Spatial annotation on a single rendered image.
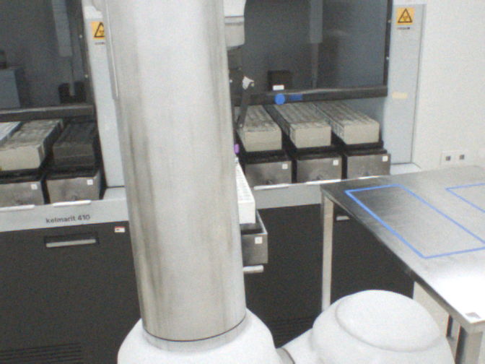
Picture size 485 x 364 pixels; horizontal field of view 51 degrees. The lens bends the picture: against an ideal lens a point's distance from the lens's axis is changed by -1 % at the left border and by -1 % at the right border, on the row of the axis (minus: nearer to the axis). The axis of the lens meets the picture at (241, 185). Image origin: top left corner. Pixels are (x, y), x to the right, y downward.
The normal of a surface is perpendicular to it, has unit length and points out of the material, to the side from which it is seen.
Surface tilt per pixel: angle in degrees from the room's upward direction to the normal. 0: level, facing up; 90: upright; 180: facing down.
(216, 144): 83
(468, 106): 90
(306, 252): 90
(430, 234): 0
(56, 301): 90
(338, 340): 42
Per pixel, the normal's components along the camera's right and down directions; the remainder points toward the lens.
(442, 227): -0.04, -0.93
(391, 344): -0.08, -0.41
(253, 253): 0.14, 0.36
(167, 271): -0.25, 0.24
